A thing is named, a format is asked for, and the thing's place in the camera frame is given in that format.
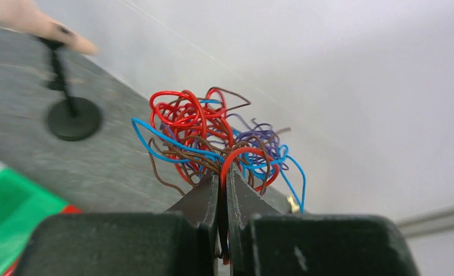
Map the red wire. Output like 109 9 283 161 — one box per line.
149 88 280 193

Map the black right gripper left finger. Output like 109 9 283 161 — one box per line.
167 171 218 275

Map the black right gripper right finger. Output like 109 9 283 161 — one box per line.
226 164 281 275

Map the brown wire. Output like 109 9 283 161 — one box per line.
148 86 292 197

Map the black microphone stand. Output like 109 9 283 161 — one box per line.
0 0 103 142

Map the purple wire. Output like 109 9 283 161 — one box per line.
160 113 290 180

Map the green plastic bin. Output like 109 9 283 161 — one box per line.
0 168 68 275

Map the aluminium frame rail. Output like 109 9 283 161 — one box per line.
396 207 454 239

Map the red plastic bin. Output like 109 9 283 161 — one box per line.
1 204 82 276

